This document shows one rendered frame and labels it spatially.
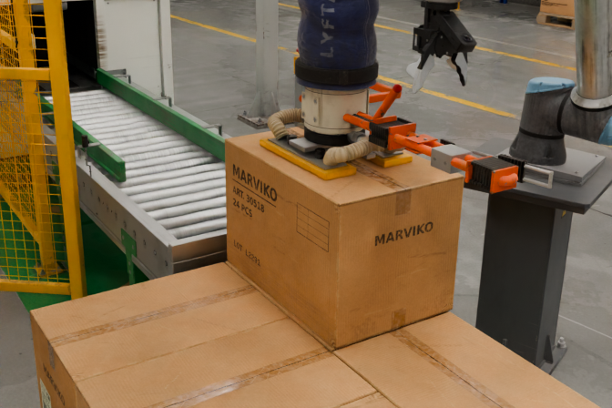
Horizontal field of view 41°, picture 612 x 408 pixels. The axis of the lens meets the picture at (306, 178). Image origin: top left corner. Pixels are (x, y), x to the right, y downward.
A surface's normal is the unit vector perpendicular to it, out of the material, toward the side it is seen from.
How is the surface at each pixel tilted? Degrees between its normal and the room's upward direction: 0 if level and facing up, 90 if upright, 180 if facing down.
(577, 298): 0
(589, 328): 0
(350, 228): 90
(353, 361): 0
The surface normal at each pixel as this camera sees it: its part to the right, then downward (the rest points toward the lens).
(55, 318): 0.01, -0.94
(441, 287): 0.54, 0.30
